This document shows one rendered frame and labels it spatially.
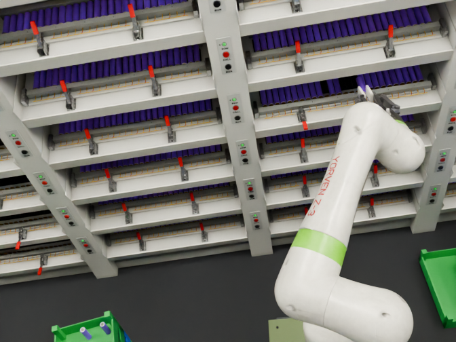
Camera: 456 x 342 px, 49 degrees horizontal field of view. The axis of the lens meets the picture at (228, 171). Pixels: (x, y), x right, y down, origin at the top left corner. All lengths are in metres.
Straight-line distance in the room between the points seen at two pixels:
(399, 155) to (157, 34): 0.71
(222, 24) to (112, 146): 0.60
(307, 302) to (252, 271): 1.16
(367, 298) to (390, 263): 1.19
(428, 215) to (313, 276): 1.23
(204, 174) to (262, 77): 0.47
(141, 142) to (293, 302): 0.86
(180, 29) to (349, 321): 0.86
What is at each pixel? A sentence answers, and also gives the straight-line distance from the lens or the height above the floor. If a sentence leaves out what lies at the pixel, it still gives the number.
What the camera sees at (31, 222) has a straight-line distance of 2.16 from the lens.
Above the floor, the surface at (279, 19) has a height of 1.15.
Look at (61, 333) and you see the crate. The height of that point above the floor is 0.37.
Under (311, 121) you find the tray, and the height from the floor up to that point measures 0.75.
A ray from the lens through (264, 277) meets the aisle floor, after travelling 2.19.
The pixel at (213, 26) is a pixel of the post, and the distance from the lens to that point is 1.40.
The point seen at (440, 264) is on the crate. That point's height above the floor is 0.00.
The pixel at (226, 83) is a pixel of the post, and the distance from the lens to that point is 1.51.
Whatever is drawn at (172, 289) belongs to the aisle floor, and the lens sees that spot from 2.23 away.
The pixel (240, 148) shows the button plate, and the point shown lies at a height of 0.69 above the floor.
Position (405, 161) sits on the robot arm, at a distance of 1.28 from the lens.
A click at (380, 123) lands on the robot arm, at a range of 1.22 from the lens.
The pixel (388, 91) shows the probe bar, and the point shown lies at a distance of 1.72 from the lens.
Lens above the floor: 1.90
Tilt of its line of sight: 48 degrees down
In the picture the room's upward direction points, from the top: 13 degrees counter-clockwise
